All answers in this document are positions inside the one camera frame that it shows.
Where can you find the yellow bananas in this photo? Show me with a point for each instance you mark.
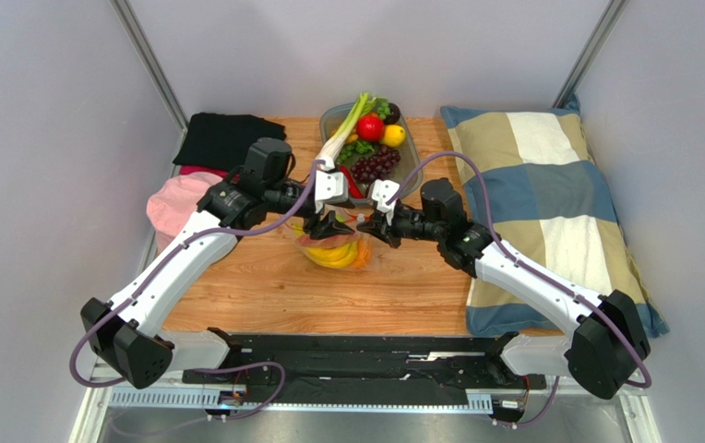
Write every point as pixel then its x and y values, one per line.
pixel 339 257

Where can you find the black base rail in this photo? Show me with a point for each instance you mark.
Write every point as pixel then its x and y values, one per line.
pixel 402 371

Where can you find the grey food tray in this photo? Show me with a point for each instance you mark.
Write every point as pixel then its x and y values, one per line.
pixel 329 122

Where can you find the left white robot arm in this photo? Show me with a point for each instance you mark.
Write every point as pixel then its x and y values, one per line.
pixel 251 199

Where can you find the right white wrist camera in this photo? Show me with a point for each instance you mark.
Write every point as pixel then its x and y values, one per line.
pixel 383 195

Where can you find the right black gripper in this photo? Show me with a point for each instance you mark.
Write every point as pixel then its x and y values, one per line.
pixel 380 224

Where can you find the red chili pepper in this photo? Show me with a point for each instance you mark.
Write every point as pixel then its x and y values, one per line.
pixel 353 189

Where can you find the watermelon slice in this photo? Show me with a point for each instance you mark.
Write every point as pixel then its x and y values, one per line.
pixel 327 243

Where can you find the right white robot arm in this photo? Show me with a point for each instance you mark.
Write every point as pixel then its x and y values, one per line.
pixel 602 342

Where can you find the red apple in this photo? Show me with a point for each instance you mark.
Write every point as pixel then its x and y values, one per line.
pixel 370 128

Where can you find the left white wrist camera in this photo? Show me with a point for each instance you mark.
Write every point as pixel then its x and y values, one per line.
pixel 330 188

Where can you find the pink hat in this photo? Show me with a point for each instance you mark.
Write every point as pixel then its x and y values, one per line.
pixel 169 209

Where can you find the small green grapes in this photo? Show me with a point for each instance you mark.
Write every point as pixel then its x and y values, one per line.
pixel 355 146

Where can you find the clear orange zip top bag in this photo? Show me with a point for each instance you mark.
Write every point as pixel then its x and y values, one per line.
pixel 351 217

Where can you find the plaid pillow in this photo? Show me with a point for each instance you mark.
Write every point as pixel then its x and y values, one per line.
pixel 531 175

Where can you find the yellow lemon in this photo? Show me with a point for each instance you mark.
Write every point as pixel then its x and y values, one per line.
pixel 393 136

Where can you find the green white leek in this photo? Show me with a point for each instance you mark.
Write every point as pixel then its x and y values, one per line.
pixel 332 147

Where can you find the orange fruit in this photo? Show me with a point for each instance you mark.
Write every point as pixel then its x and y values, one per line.
pixel 364 254

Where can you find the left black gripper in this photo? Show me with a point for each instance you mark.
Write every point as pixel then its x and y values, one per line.
pixel 328 227

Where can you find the dark purple grapes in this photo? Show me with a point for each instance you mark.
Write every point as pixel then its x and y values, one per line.
pixel 376 166

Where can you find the black folded cloth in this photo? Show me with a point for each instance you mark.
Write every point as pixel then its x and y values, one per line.
pixel 221 141

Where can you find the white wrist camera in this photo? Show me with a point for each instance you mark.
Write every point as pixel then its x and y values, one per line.
pixel 330 188
pixel 383 195

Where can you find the red cloth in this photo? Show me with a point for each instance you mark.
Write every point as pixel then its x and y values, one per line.
pixel 192 169

